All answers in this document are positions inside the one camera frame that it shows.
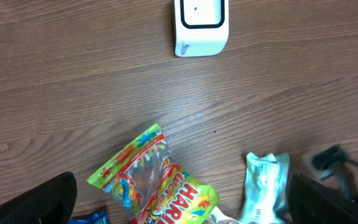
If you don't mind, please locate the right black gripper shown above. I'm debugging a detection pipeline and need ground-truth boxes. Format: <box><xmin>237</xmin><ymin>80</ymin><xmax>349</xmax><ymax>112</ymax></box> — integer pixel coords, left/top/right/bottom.
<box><xmin>303</xmin><ymin>144</ymin><xmax>350</xmax><ymax>180</ymax></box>

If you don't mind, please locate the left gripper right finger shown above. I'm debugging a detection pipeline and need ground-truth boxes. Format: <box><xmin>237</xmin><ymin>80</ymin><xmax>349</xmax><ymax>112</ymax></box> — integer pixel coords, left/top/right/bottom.
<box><xmin>288</xmin><ymin>174</ymin><xmax>358</xmax><ymax>224</ymax></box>

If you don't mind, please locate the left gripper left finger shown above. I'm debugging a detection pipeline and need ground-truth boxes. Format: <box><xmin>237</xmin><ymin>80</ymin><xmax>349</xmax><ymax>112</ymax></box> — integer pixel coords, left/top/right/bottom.
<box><xmin>0</xmin><ymin>172</ymin><xmax>78</xmax><ymax>224</ymax></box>

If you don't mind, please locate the blue oreo cookie pack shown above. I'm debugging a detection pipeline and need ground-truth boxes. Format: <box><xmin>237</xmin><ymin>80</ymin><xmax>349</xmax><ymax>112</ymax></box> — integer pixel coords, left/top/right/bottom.
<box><xmin>68</xmin><ymin>211</ymin><xmax>109</xmax><ymax>224</ymax></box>

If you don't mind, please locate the green haribo gummy bag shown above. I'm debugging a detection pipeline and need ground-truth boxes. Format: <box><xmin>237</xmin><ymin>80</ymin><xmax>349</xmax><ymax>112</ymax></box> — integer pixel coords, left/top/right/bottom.
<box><xmin>87</xmin><ymin>123</ymin><xmax>219</xmax><ymax>224</ymax></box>

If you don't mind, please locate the brown cookie snack bag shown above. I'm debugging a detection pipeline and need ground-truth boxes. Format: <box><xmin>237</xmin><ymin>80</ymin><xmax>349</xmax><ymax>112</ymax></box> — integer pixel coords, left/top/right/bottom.
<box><xmin>208</xmin><ymin>207</ymin><xmax>242</xmax><ymax>224</ymax></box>

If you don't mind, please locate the white barcode scanner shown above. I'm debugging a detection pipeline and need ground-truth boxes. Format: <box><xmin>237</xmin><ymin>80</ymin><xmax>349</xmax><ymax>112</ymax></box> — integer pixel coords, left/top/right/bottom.
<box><xmin>173</xmin><ymin>0</ymin><xmax>229</xmax><ymax>57</ymax></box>

